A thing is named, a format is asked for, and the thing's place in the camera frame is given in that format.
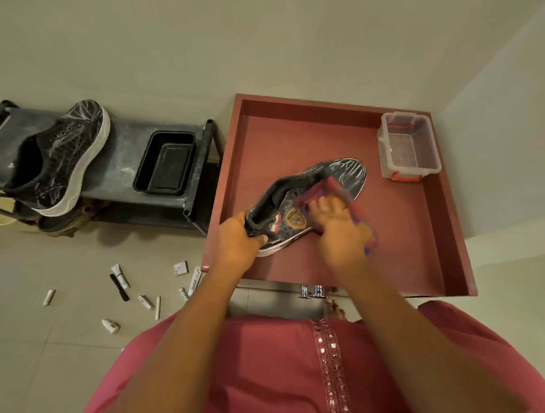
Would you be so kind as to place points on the person's left forearm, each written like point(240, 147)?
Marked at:
point(179, 340)

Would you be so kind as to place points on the white dropper bottle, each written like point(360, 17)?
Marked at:
point(110, 326)

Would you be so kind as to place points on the purple orange checked cloth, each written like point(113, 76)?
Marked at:
point(317, 189)

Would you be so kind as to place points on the olive brown sandal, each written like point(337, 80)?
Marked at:
point(72, 221)

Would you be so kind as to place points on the short white tube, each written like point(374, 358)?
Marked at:
point(145, 302)

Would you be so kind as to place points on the person's right hand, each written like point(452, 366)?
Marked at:
point(340, 238)

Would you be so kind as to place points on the black shoe rack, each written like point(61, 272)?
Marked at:
point(123, 157)

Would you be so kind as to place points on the person's left hand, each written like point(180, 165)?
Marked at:
point(234, 247)

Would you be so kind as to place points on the small tubes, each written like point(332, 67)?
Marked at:
point(195, 281)

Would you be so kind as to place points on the black plastic tray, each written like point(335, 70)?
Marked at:
point(166, 166)

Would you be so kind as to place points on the beige slipper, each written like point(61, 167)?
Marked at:
point(6, 220)

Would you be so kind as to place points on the red tray table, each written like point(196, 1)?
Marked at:
point(298, 136)

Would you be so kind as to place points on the dark grey sneaker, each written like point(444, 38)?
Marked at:
point(64, 153)
point(340, 174)

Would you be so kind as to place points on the clear plastic box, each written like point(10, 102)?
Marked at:
point(408, 144)

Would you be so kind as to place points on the pink embroidered tunic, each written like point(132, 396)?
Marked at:
point(272, 366)

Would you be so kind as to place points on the person's right forearm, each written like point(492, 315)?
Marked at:
point(404, 332)

